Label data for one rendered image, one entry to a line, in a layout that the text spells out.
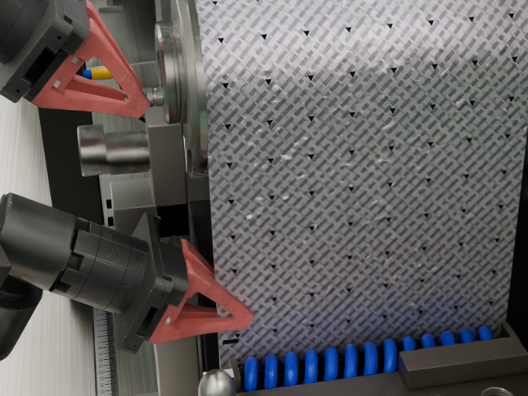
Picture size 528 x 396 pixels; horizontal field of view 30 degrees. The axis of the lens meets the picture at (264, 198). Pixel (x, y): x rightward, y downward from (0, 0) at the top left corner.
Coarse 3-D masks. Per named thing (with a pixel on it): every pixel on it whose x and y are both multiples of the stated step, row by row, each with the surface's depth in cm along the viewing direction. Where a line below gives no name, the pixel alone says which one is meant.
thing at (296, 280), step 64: (256, 192) 70; (320, 192) 71; (384, 192) 72; (448, 192) 73; (512, 192) 74; (256, 256) 73; (320, 256) 74; (384, 256) 75; (448, 256) 76; (512, 256) 77; (256, 320) 76; (320, 320) 77; (384, 320) 78; (448, 320) 79
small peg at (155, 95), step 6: (144, 90) 70; (150, 90) 70; (156, 90) 70; (162, 90) 70; (126, 96) 70; (150, 96) 70; (156, 96) 70; (162, 96) 70; (150, 102) 70; (156, 102) 70; (162, 102) 70
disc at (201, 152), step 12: (192, 0) 66; (192, 12) 65; (192, 24) 65; (192, 36) 65; (192, 48) 66; (204, 84) 65; (204, 96) 65; (204, 108) 66; (204, 120) 66; (204, 132) 67; (204, 144) 67; (192, 156) 75; (204, 156) 69; (204, 168) 71
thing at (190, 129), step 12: (180, 0) 68; (180, 12) 67; (180, 24) 67; (180, 36) 68; (192, 60) 66; (192, 72) 66; (192, 84) 66; (192, 96) 67; (192, 108) 67; (192, 120) 68; (192, 132) 69; (192, 144) 70
